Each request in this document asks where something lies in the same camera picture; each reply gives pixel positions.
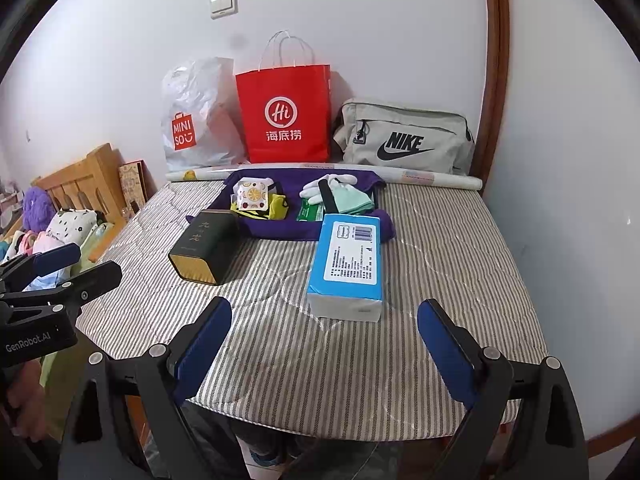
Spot rolled printed paper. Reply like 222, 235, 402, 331
165, 161, 484, 193

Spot blue tissue box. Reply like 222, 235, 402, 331
306, 212, 386, 322

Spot white plastic shopping bag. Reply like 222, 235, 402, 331
160, 56, 249, 172

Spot brown wooden baseboard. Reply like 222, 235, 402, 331
582, 427, 640, 461

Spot grey striped quilt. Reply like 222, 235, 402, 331
75, 180, 551, 443

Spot grey waist bag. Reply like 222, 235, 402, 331
332, 98, 476, 177

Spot purple fabric tray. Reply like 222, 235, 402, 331
186, 169, 397, 243

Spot dark green tea tin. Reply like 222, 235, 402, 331
167, 210, 241, 287

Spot pastel floral blanket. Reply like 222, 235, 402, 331
0, 230, 76, 291

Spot wooden headboard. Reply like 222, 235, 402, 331
30, 142, 128, 233

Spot white polka dot pillow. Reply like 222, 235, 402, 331
45, 208, 101, 248

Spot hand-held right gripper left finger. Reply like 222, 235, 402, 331
60, 296, 251, 480

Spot brown patterned book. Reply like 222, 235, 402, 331
118, 160, 151, 211

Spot mint green cloth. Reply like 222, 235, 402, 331
334, 184, 376, 214

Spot red paper bag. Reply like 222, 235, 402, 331
235, 30, 333, 165

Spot brown wooden door frame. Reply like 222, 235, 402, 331
467, 0, 511, 181

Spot dark green wipe packet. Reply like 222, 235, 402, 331
296, 199, 327, 223

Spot person's left hand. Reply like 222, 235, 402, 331
4, 360, 48, 439

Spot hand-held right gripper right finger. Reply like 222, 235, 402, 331
417, 299, 586, 480

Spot white cotton gloves pair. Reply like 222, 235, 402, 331
299, 173, 358, 202

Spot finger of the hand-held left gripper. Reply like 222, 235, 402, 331
37, 260, 124, 319
0, 242, 82, 283

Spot black strap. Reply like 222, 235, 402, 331
322, 180, 340, 217

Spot white wall switch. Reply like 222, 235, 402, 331
208, 0, 240, 20

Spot yellow bag with black straps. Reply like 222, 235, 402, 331
230, 194, 291, 222

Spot purple plush toy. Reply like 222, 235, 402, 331
21, 186, 56, 233

